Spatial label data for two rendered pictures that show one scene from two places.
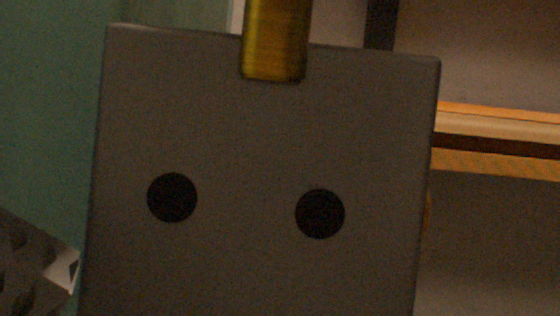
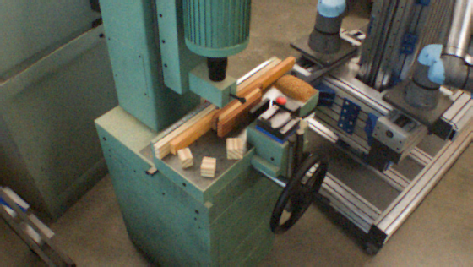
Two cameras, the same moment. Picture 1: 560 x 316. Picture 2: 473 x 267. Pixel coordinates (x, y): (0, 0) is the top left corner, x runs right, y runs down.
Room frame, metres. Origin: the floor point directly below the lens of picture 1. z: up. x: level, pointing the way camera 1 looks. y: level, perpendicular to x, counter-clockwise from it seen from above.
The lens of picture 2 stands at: (-0.18, 0.98, 1.79)
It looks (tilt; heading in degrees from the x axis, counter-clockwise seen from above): 44 degrees down; 309
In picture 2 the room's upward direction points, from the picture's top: 2 degrees clockwise
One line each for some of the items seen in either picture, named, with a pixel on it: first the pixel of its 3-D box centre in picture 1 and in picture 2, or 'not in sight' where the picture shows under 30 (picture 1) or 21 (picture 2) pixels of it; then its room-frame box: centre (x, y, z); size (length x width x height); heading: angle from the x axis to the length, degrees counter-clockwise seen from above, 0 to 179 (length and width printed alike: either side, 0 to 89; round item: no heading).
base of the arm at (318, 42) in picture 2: not in sight; (325, 35); (0.54, -0.50, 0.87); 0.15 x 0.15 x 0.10
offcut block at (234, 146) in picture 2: not in sight; (234, 148); (0.35, 0.34, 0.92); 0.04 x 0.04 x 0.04; 45
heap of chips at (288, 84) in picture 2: not in sight; (294, 84); (0.40, -0.04, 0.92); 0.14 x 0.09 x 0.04; 1
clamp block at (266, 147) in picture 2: not in sight; (277, 135); (0.29, 0.20, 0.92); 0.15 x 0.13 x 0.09; 91
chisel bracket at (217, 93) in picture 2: not in sight; (213, 86); (0.51, 0.26, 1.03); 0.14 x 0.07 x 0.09; 1
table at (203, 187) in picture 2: not in sight; (254, 133); (0.38, 0.20, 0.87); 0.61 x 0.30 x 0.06; 91
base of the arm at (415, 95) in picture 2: not in sight; (423, 88); (0.05, -0.45, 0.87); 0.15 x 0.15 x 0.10
